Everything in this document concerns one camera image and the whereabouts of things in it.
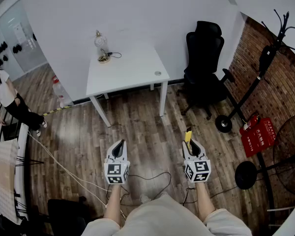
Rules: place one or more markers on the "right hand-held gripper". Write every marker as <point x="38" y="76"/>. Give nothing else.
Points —
<point x="197" y="171"/>

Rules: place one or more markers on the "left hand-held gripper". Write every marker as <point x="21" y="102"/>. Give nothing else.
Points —
<point x="116" y="172"/>

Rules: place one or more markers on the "person's left forearm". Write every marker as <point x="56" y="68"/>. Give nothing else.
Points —
<point x="113" y="205"/>

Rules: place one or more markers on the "person's right forearm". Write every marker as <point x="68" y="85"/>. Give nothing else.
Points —
<point x="205" y="200"/>

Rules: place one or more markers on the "black electric scooter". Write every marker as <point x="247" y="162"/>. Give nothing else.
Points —
<point x="223" y="124"/>

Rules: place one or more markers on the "black floor fan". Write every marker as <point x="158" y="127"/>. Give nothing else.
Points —
<point x="245" y="175"/>

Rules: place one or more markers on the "red fire extinguisher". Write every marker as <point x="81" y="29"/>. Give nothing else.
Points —
<point x="252" y="122"/>

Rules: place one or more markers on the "red fire extinguisher box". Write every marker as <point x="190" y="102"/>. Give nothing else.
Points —
<point x="258" y="139"/>

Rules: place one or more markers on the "yellow black striped strip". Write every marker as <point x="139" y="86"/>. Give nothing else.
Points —
<point x="56" y="110"/>

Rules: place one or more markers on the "person's light grey clothing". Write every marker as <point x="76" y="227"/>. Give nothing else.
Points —
<point x="162" y="220"/>

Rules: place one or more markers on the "black low chair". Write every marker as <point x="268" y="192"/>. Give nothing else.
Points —
<point x="66" y="213"/>

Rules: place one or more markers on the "white table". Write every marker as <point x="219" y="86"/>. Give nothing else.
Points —
<point x="127" y="72"/>

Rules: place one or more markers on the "round grey table grommet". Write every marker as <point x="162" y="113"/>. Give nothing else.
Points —
<point x="157" y="73"/>

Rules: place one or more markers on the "black office chair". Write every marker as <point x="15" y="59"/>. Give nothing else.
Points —
<point x="204" y="65"/>

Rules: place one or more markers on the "clear water jug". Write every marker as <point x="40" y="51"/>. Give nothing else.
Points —
<point x="57" y="88"/>

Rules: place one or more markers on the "white globe lamp brass base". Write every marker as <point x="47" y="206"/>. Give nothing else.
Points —
<point x="99" y="43"/>

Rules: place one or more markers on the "white textured panel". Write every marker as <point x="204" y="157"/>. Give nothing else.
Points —
<point x="5" y="181"/>

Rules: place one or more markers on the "glass partition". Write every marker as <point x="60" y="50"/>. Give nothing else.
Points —
<point x="27" y="45"/>

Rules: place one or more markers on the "black coat rack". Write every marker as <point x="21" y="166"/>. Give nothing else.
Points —
<point x="282" y="26"/>

